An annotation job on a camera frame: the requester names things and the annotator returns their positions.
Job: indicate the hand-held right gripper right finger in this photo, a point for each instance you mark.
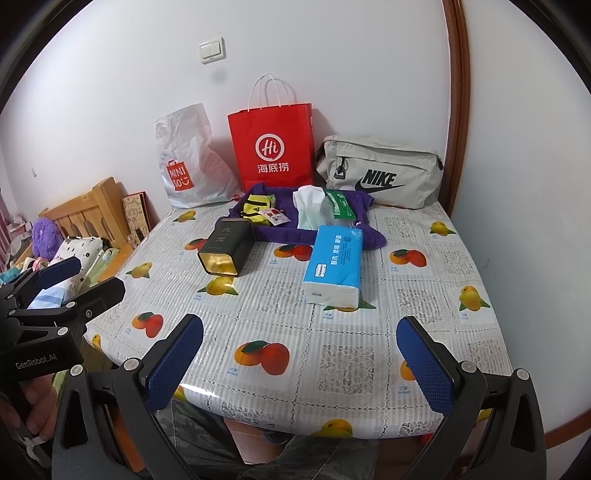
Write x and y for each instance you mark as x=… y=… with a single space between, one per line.
x=425 y=364

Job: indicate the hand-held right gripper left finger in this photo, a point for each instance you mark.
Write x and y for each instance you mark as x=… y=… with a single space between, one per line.
x=175 y=364

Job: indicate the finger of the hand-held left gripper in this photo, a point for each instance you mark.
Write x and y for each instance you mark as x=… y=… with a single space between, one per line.
x=92 y=295
x=60 y=271

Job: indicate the yellow zip pouch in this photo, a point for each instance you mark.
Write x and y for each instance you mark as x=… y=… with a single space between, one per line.
x=256 y=207

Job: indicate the small red white packet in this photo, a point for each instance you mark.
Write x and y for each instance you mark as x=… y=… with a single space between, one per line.
x=275 y=217

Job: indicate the small green tissue pack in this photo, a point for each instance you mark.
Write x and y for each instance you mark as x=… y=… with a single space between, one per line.
x=339 y=203

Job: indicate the mint green cloth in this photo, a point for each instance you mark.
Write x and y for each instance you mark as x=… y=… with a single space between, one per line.
x=308 y=218

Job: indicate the white glove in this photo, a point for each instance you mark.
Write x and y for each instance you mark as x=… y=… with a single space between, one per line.
x=310 y=194

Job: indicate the person's left hand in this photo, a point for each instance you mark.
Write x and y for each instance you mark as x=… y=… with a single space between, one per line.
x=32 y=406

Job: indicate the white floral cloth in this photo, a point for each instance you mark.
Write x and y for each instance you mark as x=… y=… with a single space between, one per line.
x=78 y=254

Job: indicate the purple plush toy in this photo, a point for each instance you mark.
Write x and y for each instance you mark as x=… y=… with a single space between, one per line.
x=46 y=237

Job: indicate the wooden headboard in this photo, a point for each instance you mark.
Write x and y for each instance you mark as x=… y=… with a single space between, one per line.
x=87 y=207

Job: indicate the person's camouflage shorts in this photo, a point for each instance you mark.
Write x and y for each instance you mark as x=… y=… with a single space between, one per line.
x=194 y=438

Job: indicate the fruit print tablecloth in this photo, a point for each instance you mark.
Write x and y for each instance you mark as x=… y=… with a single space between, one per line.
x=351 y=323

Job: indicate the patterned brown box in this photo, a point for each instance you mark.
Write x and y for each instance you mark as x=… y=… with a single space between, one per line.
x=136 y=217

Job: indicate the person's leg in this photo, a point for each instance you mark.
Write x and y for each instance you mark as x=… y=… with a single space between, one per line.
x=249 y=436

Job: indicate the dark green tea tin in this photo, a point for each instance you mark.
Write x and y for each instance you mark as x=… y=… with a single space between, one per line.
x=226 y=244

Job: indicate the blue tissue pack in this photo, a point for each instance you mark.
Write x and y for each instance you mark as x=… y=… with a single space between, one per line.
x=334 y=267

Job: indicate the white plastic shopping bag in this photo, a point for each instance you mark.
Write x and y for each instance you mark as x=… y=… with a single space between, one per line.
x=189 y=157

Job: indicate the purple towel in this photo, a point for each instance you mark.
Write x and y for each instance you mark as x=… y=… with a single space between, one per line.
x=286 y=235

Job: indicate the grey waist bag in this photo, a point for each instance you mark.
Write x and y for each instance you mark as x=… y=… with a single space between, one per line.
x=388 y=170

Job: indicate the red paper bag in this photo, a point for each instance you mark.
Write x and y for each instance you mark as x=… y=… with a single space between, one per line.
x=272 y=147

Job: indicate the white wall light switch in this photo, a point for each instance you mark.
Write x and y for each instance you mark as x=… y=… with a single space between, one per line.
x=212 y=50

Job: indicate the brown wooden door frame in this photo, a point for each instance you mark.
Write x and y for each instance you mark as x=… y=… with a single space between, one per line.
x=457 y=92

